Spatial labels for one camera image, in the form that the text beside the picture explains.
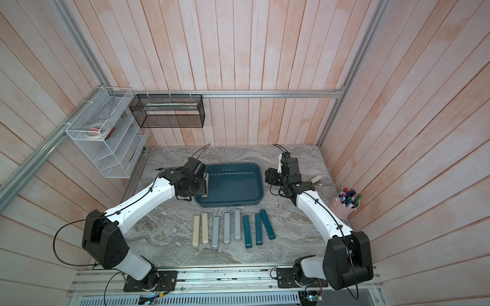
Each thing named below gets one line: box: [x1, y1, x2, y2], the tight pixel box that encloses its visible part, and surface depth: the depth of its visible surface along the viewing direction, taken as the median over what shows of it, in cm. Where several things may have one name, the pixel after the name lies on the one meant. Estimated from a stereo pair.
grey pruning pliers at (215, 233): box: [211, 216, 220, 250], surface depth 85 cm
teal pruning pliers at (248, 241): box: [242, 215, 253, 249], surface depth 86 cm
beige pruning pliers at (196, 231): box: [192, 214, 200, 248], surface depth 85 cm
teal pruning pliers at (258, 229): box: [255, 212, 263, 246], surface depth 87 cm
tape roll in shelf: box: [83, 121, 112, 139], surface depth 75 cm
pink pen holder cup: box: [329, 187, 363, 219], surface depth 85 cm
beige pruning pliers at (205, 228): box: [201, 212, 209, 245], surface depth 86 cm
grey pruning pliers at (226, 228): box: [223, 212, 231, 245], surface depth 86 cm
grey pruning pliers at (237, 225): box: [234, 209, 241, 241], surface depth 87 cm
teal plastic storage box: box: [193, 163, 265, 208], surface depth 106 cm
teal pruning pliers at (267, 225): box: [259, 209, 276, 241], surface depth 88 cm
